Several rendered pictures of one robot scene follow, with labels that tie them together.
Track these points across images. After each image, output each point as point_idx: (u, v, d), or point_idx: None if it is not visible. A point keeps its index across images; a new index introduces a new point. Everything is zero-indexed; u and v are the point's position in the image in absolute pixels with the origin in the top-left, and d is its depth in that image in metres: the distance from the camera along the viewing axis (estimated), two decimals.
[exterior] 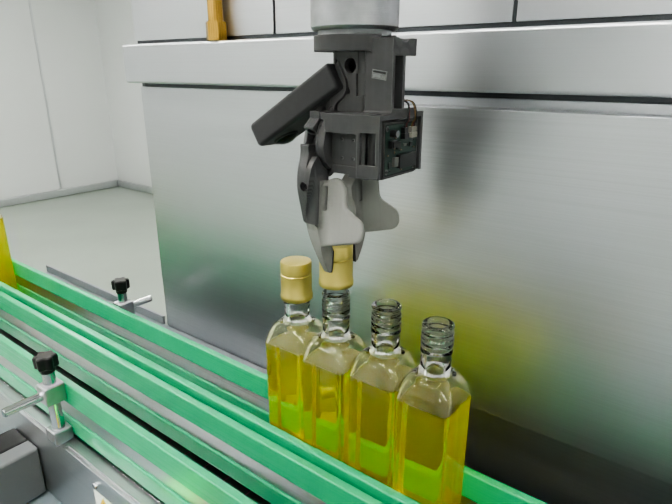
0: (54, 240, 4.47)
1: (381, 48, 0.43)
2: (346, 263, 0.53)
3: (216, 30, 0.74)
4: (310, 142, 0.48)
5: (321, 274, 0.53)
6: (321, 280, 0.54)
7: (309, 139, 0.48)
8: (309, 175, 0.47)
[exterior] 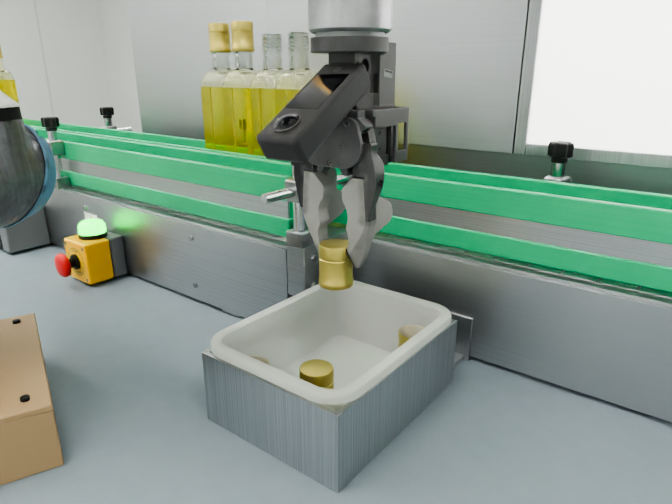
0: None
1: (389, 51, 0.51)
2: (247, 32, 0.82)
3: None
4: (357, 142, 0.48)
5: (232, 42, 0.83)
6: (232, 46, 0.83)
7: (358, 139, 0.48)
8: (384, 170, 0.49)
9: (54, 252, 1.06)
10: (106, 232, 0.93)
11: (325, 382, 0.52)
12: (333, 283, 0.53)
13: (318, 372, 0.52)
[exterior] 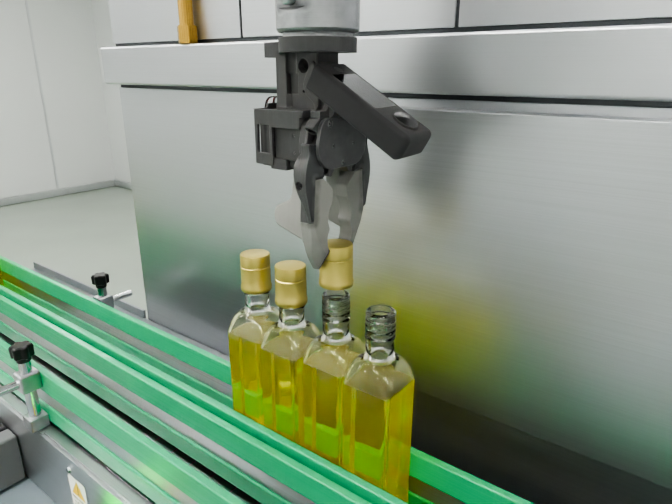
0: (50, 239, 4.50)
1: None
2: (299, 283, 0.57)
3: (187, 34, 0.77)
4: (359, 137, 0.52)
5: (276, 294, 0.58)
6: (276, 298, 0.58)
7: (360, 134, 0.52)
8: None
9: (30, 499, 0.80)
10: None
11: None
12: (352, 278, 0.54)
13: None
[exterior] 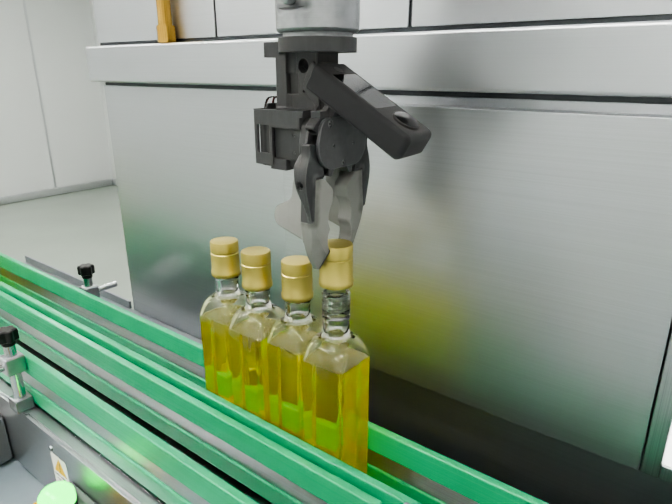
0: (47, 237, 4.54)
1: None
2: (263, 268, 0.60)
3: (165, 33, 0.81)
4: (359, 137, 0.52)
5: (242, 278, 0.61)
6: (242, 282, 0.61)
7: (360, 134, 0.52)
8: None
9: (16, 478, 0.84)
10: (76, 492, 0.71)
11: (350, 248, 0.54)
12: (312, 291, 0.59)
13: (346, 242, 0.53)
